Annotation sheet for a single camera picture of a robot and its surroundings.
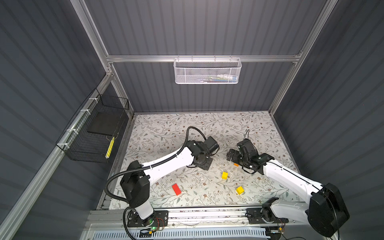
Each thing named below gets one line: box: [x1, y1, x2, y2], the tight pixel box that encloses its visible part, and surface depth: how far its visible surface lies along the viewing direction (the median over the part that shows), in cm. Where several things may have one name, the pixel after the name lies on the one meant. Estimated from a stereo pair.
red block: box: [172, 183, 182, 196], surface depth 84 cm
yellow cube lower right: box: [236, 186, 245, 195], surface depth 82 cm
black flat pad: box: [87, 112, 121, 136], surface depth 76 cm
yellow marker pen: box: [105, 136, 115, 159], surface depth 70 cm
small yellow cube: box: [221, 171, 229, 180], surface depth 88 cm
